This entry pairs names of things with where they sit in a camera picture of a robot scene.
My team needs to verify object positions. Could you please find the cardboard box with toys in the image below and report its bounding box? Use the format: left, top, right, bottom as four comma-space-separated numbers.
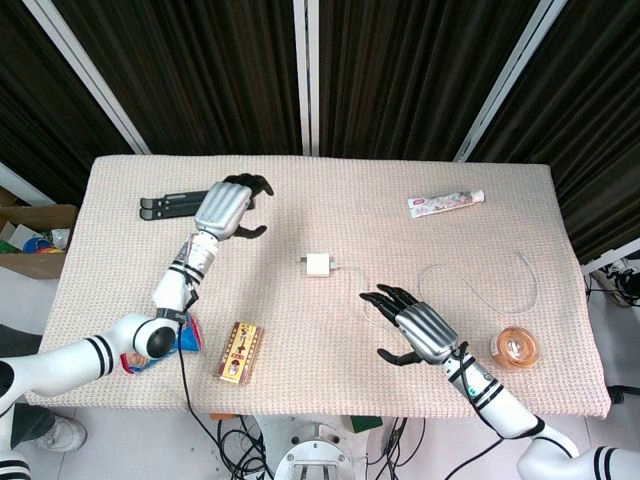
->
0, 187, 79, 279

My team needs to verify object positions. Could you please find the white frame post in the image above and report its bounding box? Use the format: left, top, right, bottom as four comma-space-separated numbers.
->
452, 0, 555, 164
29, 0, 152, 154
292, 0, 321, 156

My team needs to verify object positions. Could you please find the black white sneaker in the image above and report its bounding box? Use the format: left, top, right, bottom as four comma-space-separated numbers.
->
598, 257, 640, 307

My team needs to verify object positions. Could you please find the white charger adapter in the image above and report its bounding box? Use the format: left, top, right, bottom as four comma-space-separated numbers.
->
299, 253, 335, 279

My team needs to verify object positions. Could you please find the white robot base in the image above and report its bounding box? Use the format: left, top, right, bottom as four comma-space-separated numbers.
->
273, 417, 369, 480

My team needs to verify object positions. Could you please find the round orange lidded container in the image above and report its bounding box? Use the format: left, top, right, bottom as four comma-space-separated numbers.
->
488, 325, 544, 373

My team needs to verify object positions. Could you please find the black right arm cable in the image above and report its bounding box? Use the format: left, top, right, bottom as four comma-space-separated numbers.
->
379, 342, 507, 480

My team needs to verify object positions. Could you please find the dark curtain panel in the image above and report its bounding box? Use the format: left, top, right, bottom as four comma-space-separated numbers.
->
317, 0, 542, 161
0, 0, 137, 204
49, 0, 307, 156
469, 0, 640, 264

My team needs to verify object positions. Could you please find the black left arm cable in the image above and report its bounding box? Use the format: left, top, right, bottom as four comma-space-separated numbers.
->
172, 269, 276, 480

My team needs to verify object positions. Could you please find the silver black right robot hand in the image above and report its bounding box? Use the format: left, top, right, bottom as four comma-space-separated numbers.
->
359, 283, 464, 369

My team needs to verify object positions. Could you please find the black folding stand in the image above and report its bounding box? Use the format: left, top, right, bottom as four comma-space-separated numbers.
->
138, 189, 211, 221

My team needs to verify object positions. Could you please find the yellow brown snack box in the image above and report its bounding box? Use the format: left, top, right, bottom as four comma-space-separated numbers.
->
216, 322, 265, 387

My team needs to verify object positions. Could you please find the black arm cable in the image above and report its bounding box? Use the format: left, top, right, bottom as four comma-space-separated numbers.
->
379, 342, 507, 480
172, 269, 276, 480

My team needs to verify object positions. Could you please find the blue snack bag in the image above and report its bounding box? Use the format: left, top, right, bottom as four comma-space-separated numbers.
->
119, 313, 204, 375

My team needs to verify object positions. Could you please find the white charger with cable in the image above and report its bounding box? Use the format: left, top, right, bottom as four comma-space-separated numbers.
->
329, 251, 540, 327

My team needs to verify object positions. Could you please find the black floor cable tangle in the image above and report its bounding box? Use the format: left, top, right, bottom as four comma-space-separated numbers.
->
209, 415, 277, 480
365, 417, 427, 480

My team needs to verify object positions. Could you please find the white toothpaste tube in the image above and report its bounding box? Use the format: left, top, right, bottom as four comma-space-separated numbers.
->
407, 188, 487, 219

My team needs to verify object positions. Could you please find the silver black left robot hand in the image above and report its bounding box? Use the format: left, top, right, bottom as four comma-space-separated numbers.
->
192, 173, 275, 241

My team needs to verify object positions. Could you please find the beige woven tablecloth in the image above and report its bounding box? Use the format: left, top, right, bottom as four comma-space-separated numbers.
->
24, 154, 613, 420

